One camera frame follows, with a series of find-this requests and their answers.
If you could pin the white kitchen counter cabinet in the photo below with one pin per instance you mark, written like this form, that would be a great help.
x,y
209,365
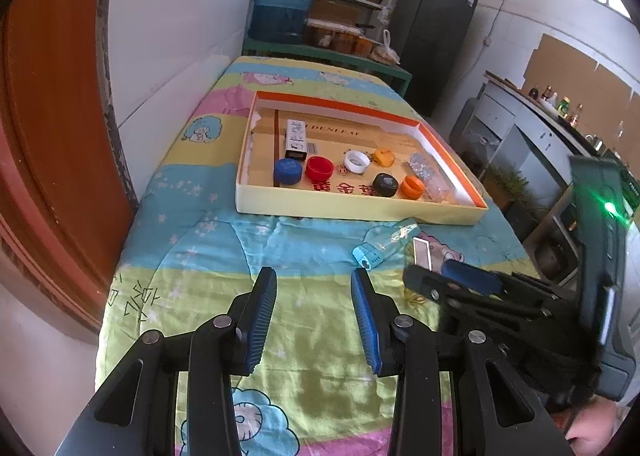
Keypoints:
x,y
501,127

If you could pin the flattened cardboard liner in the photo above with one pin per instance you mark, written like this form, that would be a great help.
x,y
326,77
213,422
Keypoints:
x,y
331,138

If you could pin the blue water jug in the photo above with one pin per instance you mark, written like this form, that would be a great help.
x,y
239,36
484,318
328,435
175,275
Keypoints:
x,y
279,21

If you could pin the red bottle cap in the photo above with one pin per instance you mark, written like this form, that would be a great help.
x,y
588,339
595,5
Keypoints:
x,y
319,169

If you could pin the small white printed box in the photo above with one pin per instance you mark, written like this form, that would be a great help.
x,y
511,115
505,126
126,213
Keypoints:
x,y
295,140

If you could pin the potted green plant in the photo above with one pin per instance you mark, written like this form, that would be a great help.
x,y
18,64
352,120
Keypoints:
x,y
506,187

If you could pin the shallow orange-rimmed box tray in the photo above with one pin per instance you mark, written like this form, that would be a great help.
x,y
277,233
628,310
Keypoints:
x,y
468,208

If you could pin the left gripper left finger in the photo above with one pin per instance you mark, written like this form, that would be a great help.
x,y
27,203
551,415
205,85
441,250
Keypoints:
x,y
251,314

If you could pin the clear floral tube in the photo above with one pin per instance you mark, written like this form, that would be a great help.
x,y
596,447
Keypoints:
x,y
435,183

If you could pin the colourful cartoon bed sheet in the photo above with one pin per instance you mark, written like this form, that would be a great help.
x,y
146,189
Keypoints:
x,y
189,253

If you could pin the green low table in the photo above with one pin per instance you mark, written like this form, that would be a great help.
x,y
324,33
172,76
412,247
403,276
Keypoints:
x,y
399,78

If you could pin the plastic bag of food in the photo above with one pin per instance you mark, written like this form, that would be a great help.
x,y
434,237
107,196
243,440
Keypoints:
x,y
384,53

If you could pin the white bottle cap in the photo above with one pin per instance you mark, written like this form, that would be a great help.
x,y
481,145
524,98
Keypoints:
x,y
356,162

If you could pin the dark refrigerator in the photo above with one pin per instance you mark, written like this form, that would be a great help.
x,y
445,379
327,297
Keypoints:
x,y
427,35

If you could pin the person's hand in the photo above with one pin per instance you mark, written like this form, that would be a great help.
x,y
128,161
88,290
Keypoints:
x,y
595,425

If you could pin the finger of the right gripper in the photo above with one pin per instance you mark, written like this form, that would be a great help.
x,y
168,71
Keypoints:
x,y
437,288
471,277

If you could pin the orange printed bottle cap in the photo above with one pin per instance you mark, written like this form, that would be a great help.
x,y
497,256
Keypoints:
x,y
383,157

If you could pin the black bottle cap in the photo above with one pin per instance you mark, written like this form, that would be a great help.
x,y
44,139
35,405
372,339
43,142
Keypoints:
x,y
385,185

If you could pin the blue bottle cap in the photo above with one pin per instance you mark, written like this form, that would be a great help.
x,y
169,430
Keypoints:
x,y
287,172

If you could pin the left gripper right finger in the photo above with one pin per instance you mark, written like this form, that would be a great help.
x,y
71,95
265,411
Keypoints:
x,y
374,314

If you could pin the brown cardboard box on table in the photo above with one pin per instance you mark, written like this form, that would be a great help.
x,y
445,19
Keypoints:
x,y
335,12

